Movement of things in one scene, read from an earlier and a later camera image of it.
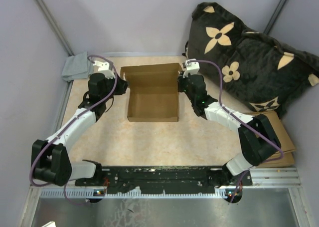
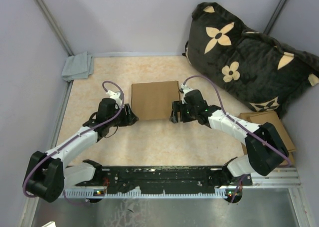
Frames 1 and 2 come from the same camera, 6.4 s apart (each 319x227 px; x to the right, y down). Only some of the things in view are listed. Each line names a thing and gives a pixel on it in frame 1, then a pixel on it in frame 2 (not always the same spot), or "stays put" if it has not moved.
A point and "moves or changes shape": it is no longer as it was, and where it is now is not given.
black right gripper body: [183, 87] → [188, 113]
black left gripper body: [110, 83] → [120, 120]
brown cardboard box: [152, 92] moves or changes shape
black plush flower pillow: [257, 71] stays put
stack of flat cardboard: [288, 149] stays put
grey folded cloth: [77, 66] stays put
